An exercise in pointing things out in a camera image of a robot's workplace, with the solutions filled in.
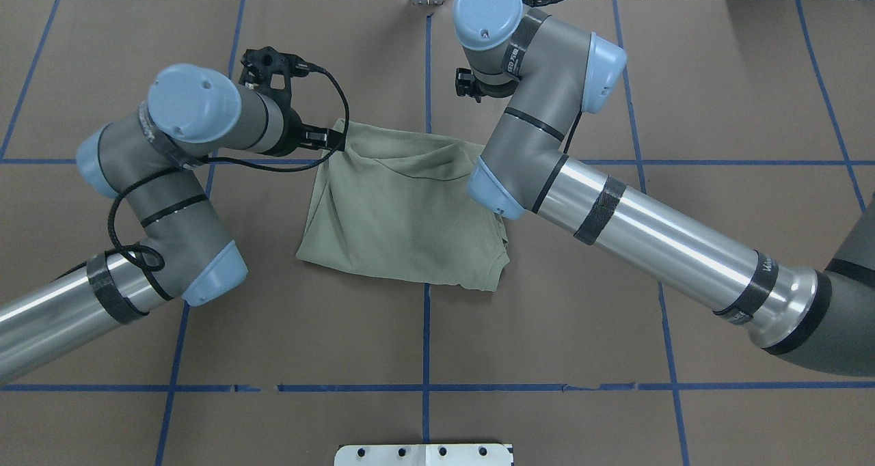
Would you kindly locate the olive green long-sleeve shirt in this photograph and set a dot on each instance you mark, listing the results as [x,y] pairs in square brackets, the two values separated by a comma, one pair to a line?
[395,205]

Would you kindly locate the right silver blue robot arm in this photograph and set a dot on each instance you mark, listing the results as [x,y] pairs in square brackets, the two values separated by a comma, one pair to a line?
[552,73]

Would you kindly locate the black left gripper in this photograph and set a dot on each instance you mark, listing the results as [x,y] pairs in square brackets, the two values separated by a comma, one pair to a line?
[292,132]

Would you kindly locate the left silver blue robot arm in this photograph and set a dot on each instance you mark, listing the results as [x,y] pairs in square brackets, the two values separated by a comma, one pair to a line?
[167,239]

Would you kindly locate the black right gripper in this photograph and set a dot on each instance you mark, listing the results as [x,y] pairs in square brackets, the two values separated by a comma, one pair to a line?
[467,85]

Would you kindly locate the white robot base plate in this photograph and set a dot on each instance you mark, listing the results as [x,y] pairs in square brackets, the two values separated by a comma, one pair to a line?
[426,454]

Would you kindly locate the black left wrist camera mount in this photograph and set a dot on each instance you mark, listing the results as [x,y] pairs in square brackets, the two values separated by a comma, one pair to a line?
[269,72]

